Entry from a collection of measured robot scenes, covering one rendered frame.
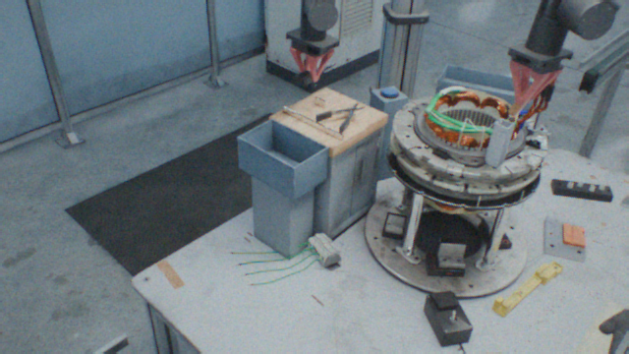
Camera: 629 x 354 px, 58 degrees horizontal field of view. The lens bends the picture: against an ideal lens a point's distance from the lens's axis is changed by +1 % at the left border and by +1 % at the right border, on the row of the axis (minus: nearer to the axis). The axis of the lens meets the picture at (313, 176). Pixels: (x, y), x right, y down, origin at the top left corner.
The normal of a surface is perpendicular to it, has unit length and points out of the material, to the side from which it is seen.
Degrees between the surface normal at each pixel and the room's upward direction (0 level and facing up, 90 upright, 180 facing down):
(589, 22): 88
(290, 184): 90
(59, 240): 0
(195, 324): 0
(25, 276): 0
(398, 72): 90
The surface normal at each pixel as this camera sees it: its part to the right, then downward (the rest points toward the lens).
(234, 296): 0.04, -0.80
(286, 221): -0.66, 0.43
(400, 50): 0.16, 0.59
